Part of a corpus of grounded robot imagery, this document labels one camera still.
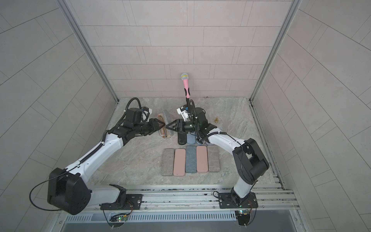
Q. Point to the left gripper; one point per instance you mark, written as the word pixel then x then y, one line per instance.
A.
pixel 156 121

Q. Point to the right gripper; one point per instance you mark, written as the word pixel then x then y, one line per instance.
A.
pixel 173 128

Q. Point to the beige case with glasses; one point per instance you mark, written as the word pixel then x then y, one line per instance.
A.
pixel 165 118

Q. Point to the brown black glasses case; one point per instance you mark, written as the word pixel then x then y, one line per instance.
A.
pixel 182 138

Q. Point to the clear case pink glasses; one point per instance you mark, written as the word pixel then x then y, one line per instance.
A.
pixel 191 139

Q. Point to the mint case yellow glasses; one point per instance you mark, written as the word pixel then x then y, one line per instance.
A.
pixel 167 165

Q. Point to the pink grey case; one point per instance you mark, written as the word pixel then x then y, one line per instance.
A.
pixel 202 159

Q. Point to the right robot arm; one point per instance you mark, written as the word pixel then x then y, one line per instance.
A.
pixel 249 159

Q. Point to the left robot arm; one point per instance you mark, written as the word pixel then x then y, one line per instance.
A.
pixel 67 188

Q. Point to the pink toy microphone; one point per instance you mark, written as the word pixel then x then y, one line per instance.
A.
pixel 185 79

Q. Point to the left circuit board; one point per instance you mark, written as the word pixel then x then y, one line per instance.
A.
pixel 119 218

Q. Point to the circuit board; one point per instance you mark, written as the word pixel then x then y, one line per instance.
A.
pixel 243 217
pixel 119 218

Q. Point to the right circuit board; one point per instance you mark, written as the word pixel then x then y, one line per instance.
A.
pixel 243 217

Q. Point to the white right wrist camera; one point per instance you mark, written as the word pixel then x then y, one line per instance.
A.
pixel 183 111

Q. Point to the aluminium mounting rail frame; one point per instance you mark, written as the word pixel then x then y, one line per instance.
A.
pixel 191 209

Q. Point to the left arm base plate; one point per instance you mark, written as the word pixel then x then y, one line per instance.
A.
pixel 127 202

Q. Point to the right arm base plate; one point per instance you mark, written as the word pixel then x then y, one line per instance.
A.
pixel 229 200

